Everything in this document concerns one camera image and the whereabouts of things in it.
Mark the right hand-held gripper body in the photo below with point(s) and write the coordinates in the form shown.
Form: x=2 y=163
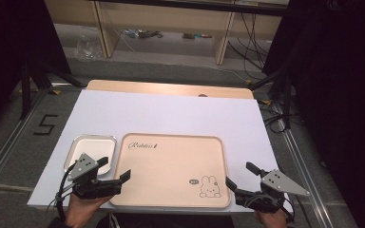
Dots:
x=271 y=193

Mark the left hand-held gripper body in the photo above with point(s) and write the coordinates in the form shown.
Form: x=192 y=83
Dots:
x=85 y=185

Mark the small white rectangular dish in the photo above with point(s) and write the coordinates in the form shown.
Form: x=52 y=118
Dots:
x=90 y=152

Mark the pink tray with rabbit print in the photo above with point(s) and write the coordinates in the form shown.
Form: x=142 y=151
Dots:
x=168 y=171

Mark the person's left hand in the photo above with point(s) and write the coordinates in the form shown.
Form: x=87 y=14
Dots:
x=82 y=210

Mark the person's right hand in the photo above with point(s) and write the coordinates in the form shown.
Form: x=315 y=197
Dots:
x=271 y=219

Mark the person's dark clothing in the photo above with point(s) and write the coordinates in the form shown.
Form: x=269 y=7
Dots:
x=171 y=221

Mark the white board table cover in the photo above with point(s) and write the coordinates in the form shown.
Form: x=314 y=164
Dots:
x=158 y=114

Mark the black tripod stand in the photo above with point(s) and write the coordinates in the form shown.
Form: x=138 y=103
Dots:
x=27 y=85
x=285 y=95

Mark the light wooden table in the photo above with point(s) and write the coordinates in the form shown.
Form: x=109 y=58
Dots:
x=171 y=89

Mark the black curtain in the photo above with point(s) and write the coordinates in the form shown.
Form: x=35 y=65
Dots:
x=12 y=47
x=339 y=95

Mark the clear plastic bag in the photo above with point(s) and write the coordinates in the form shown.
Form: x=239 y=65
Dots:
x=88 y=47

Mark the aluminium floor rail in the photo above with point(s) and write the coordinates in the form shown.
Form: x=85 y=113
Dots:
x=9 y=152
x=304 y=171

